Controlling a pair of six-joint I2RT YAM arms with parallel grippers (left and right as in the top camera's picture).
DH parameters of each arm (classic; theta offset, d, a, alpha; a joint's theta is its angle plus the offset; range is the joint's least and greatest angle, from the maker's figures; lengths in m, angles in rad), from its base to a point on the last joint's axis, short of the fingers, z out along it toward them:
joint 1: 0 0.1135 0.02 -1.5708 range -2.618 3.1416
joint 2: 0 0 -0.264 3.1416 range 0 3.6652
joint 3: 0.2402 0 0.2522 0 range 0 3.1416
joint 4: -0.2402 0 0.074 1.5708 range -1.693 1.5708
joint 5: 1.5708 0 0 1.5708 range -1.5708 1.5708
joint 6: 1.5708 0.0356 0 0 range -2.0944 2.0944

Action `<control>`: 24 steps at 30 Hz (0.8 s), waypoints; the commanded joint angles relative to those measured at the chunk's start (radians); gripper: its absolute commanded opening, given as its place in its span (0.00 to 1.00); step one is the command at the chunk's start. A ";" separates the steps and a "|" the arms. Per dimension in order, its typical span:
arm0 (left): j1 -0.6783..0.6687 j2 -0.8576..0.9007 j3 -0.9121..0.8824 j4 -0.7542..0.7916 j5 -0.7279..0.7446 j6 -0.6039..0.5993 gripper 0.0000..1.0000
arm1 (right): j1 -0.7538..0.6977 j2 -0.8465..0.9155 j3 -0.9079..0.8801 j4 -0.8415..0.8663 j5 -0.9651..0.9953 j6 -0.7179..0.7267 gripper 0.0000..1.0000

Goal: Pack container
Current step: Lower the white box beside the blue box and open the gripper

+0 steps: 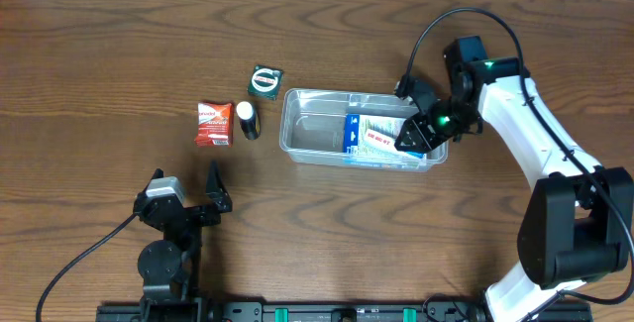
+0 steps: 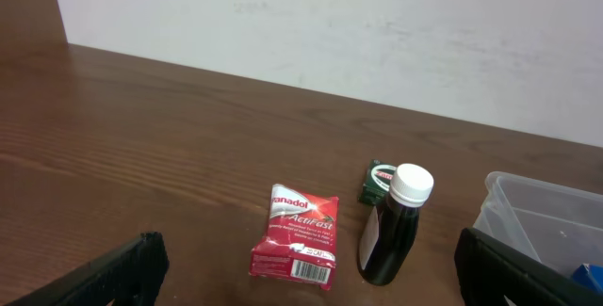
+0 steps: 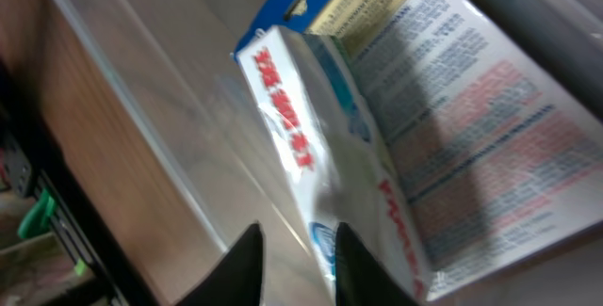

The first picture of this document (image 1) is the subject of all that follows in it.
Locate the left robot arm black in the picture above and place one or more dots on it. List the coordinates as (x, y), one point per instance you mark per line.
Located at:
(169, 267)

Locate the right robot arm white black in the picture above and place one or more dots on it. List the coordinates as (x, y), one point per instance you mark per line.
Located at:
(577, 225)

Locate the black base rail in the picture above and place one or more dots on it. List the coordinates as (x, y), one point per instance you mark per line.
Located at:
(441, 310)

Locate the dark bottle white cap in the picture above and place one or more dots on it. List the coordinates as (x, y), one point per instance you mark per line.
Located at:
(249, 120)

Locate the green Zam-Buk box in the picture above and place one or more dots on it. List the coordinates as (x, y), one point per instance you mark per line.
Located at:
(265, 82)

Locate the blue medicine box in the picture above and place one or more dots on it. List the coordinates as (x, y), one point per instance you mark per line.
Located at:
(370, 141)

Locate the clear plastic container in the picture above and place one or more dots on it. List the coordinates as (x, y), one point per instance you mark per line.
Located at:
(312, 124)

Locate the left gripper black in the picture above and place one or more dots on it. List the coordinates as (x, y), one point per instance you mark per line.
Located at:
(188, 214)

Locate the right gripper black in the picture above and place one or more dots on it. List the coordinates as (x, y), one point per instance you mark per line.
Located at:
(428, 121)

